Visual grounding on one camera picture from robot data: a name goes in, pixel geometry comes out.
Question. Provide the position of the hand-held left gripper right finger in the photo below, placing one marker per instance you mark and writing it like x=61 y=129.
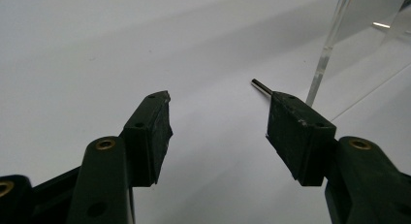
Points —
x=297 y=143

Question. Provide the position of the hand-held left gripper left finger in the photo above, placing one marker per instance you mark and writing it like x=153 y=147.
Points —
x=145 y=143

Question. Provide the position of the silver metal frame pin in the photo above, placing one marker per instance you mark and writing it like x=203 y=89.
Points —
x=381 y=25
x=261 y=87

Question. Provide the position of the clear acrylic frame panel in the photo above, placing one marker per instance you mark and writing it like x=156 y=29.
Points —
x=355 y=23
x=383 y=115

